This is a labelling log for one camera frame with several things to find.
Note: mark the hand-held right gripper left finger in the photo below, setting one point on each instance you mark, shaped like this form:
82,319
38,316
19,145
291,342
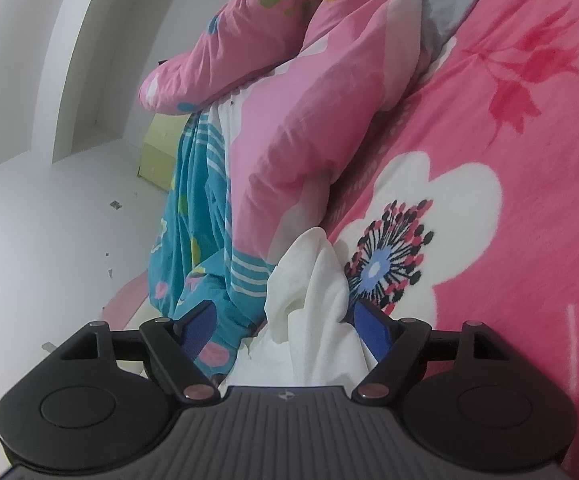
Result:
197,330

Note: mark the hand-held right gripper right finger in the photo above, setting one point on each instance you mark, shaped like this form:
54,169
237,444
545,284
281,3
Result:
374,330

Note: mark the white sweatshirt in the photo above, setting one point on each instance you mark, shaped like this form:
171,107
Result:
309,310

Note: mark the pink and white headboard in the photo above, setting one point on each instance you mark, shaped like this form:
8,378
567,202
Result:
124,300

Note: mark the pale yellow wardrobe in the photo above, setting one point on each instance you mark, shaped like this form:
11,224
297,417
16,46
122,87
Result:
162,160

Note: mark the pink floral bed blanket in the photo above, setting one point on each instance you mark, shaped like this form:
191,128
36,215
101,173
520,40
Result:
494,160

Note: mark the blue and pink floral quilt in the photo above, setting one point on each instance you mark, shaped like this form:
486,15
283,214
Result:
294,135

